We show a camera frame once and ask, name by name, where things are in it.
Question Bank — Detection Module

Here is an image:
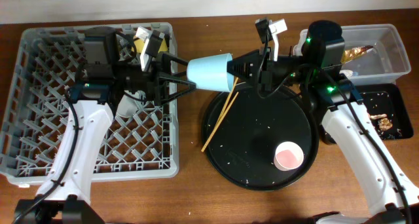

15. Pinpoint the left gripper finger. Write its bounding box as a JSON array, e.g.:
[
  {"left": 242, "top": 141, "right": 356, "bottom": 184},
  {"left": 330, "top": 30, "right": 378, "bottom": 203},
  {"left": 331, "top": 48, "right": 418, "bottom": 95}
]
[
  {"left": 160, "top": 52, "right": 189, "bottom": 77},
  {"left": 158, "top": 79, "right": 196, "bottom": 105}
]

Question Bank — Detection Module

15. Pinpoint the pink cup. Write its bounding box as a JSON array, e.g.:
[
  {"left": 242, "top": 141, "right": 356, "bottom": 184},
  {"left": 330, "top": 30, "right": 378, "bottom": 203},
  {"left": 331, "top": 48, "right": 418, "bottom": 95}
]
[{"left": 274, "top": 141, "right": 304, "bottom": 172}]

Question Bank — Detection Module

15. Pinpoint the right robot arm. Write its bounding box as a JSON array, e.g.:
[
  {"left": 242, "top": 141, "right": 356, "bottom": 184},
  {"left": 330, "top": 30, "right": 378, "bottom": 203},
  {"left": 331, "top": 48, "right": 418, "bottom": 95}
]
[{"left": 227, "top": 18, "right": 418, "bottom": 223}]

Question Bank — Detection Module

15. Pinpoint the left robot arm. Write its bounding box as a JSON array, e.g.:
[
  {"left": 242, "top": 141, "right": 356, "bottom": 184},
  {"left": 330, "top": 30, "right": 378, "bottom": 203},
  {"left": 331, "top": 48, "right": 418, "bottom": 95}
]
[{"left": 14, "top": 26, "right": 196, "bottom": 223}]

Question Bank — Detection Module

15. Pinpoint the blue cup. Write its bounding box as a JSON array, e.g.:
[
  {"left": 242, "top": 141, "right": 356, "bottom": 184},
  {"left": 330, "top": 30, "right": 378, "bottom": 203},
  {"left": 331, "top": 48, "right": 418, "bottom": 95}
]
[{"left": 187, "top": 53, "right": 234, "bottom": 92}]

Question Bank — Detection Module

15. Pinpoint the grey plastic dishwasher rack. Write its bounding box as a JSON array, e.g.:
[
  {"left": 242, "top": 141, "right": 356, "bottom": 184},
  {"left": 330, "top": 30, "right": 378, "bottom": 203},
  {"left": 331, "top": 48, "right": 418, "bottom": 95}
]
[{"left": 1, "top": 26, "right": 179, "bottom": 187}]

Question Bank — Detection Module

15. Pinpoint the white napkin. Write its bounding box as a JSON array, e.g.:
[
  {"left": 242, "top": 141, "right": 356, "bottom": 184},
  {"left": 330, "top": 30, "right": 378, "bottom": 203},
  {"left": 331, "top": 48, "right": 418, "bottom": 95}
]
[{"left": 340, "top": 69, "right": 354, "bottom": 79}]

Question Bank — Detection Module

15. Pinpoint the grey round plate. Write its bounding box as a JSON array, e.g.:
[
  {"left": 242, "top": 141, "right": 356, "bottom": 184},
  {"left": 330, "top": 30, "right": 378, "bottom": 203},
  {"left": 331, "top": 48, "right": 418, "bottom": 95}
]
[{"left": 117, "top": 90, "right": 147, "bottom": 118}]

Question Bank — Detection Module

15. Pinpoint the round black serving tray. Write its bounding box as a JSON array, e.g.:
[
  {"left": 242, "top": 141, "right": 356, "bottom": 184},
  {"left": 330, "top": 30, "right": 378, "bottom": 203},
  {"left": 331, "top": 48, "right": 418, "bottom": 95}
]
[{"left": 201, "top": 86, "right": 319, "bottom": 191}]

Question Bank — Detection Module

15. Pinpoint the food scraps and rice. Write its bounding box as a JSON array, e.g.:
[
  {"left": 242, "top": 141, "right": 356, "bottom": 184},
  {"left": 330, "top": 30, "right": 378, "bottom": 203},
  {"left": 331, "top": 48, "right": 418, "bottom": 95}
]
[{"left": 358, "top": 91, "right": 403, "bottom": 140}]

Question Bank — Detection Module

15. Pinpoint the clear plastic bin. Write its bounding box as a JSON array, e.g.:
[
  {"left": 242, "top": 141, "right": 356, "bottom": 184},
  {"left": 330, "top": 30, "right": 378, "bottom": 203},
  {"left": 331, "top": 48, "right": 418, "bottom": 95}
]
[{"left": 293, "top": 23, "right": 412, "bottom": 86}]

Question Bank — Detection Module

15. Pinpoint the wooden chopstick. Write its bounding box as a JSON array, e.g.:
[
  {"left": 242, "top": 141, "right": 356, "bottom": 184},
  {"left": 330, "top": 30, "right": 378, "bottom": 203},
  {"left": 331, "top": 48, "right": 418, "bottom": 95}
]
[
  {"left": 217, "top": 77, "right": 238, "bottom": 124},
  {"left": 201, "top": 92, "right": 239, "bottom": 152}
]

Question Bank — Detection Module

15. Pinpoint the yellow bowl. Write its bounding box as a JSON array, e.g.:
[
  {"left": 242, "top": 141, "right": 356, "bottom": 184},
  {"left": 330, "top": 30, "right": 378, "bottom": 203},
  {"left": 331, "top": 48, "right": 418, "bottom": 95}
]
[{"left": 134, "top": 38, "right": 169, "bottom": 53}]

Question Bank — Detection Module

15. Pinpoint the brown snack wrapper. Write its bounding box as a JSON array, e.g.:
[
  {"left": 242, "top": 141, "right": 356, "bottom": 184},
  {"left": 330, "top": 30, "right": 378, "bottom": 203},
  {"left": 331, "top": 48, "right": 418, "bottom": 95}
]
[{"left": 341, "top": 45, "right": 374, "bottom": 64}]

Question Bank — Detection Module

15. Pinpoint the black rectangular tray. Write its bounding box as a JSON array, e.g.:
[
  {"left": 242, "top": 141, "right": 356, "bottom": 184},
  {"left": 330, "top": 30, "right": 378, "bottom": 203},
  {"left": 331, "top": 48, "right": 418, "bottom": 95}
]
[{"left": 319, "top": 83, "right": 414, "bottom": 145}]

